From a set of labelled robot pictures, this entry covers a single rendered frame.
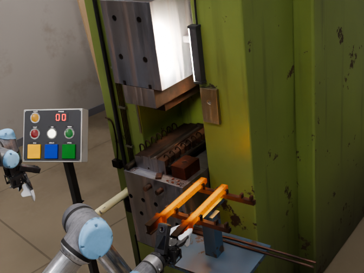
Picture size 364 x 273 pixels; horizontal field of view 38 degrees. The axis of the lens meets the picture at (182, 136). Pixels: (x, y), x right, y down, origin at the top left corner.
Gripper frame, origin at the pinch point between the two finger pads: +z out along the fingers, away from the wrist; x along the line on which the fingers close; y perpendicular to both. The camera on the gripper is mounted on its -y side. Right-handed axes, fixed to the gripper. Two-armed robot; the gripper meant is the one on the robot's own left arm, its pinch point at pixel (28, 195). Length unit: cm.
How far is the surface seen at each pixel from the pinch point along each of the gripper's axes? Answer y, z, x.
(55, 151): -26.6, -7.6, -15.6
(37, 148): -21.3, -9.1, -25.0
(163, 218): -23, -6, 74
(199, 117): -100, -7, 18
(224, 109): -73, -32, 64
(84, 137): -40.8, -11.7, -7.9
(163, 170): -55, 0, 37
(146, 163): -53, -1, 26
